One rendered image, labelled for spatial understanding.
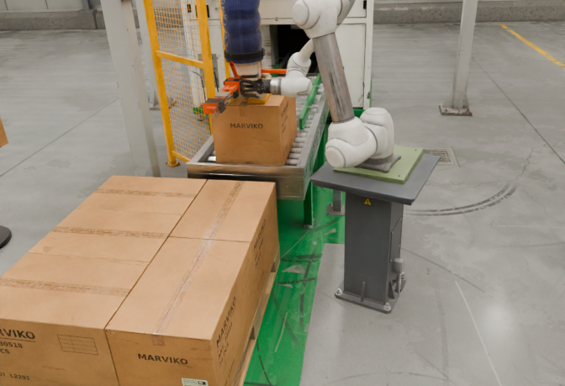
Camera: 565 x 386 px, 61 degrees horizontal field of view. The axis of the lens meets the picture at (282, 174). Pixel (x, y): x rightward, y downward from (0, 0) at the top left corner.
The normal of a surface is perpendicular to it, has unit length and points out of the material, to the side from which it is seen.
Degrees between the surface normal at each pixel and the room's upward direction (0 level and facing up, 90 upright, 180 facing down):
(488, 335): 0
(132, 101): 92
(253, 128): 90
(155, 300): 0
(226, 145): 90
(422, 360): 0
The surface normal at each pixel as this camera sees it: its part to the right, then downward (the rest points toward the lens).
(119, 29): -0.16, 0.46
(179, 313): -0.04, -0.90
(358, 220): -0.48, 0.40
